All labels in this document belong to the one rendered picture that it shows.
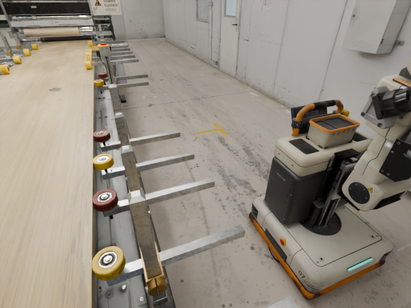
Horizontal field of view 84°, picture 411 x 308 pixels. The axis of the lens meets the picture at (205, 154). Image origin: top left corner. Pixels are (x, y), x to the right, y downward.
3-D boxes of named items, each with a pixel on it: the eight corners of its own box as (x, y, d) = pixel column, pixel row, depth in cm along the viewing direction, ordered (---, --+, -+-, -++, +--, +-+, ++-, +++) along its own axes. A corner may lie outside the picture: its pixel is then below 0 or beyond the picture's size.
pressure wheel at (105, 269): (113, 302, 62) (102, 279, 55) (96, 283, 66) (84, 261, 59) (136, 277, 67) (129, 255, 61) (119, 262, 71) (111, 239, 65)
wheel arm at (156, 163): (192, 157, 119) (192, 150, 117) (194, 160, 117) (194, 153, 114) (103, 176, 106) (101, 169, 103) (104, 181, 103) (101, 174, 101)
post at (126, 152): (151, 240, 97) (131, 143, 70) (153, 247, 94) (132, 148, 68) (143, 242, 96) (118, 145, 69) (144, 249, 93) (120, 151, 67)
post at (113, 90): (133, 165, 133) (115, 83, 106) (134, 169, 130) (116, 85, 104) (127, 167, 132) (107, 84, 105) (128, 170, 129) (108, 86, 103)
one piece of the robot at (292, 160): (258, 212, 169) (279, 105, 123) (316, 193, 186) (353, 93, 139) (287, 250, 143) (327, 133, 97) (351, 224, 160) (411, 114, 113)
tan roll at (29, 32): (111, 33, 421) (109, 25, 414) (111, 33, 412) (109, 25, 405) (19, 36, 377) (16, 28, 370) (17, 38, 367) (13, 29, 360)
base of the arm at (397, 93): (395, 90, 80) (370, 95, 77) (422, 82, 73) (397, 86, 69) (401, 115, 80) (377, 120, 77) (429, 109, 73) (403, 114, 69)
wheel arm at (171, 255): (240, 230, 80) (240, 222, 78) (244, 238, 78) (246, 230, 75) (109, 277, 67) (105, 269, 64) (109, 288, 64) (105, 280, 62)
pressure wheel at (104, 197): (105, 230, 81) (96, 208, 75) (96, 217, 86) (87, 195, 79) (126, 218, 85) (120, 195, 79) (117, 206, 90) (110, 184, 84)
